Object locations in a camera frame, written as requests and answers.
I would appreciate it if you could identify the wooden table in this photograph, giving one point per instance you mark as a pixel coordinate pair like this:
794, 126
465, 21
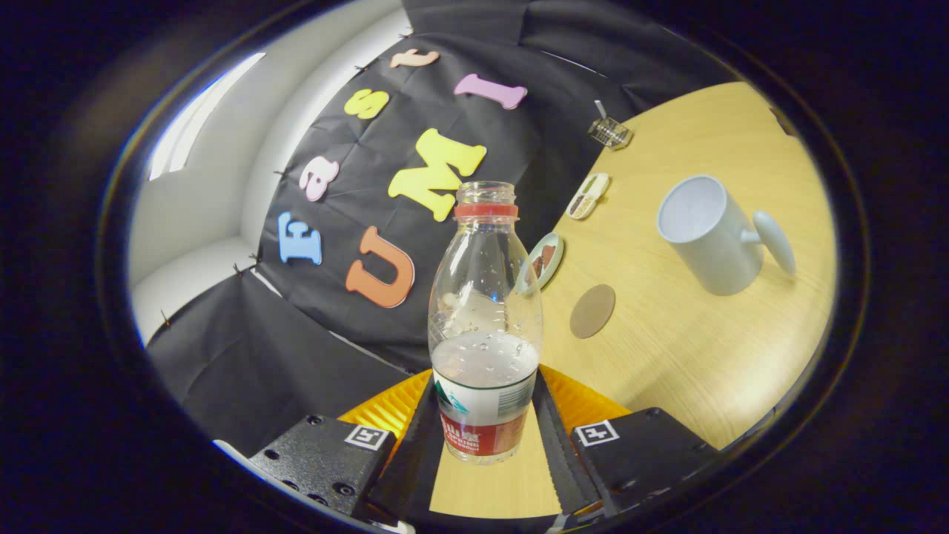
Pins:
704, 356

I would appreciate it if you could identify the pale green plate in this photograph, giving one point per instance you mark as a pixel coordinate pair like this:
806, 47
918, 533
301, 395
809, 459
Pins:
556, 256

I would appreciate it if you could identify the black backdrop cloth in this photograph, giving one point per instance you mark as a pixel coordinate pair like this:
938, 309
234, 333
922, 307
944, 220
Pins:
356, 185

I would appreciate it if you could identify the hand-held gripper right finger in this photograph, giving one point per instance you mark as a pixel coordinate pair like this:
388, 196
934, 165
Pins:
560, 460

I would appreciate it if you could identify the clear plastic bottle red label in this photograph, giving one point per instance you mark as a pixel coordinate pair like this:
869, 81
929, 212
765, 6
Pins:
482, 423

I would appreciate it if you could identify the clear juice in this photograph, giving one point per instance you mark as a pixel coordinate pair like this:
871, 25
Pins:
485, 360

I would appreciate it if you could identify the brown round coaster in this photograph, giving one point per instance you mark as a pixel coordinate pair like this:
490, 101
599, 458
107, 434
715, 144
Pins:
592, 311

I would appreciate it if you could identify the brown meat slice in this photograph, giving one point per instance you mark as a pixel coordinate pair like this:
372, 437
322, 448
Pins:
538, 268
549, 256

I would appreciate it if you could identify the white divided grain tray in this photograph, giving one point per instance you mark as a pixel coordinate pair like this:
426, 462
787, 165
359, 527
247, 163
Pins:
588, 196

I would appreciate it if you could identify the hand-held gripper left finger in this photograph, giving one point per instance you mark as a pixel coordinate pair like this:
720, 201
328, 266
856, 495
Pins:
404, 460

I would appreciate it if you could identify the white desk edge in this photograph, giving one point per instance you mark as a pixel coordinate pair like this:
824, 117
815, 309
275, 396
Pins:
231, 450

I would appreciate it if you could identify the metal mesh holder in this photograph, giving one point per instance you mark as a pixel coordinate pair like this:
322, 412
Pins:
609, 133

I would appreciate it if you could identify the metal spoon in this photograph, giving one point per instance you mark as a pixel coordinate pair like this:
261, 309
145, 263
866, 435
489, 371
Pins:
600, 110

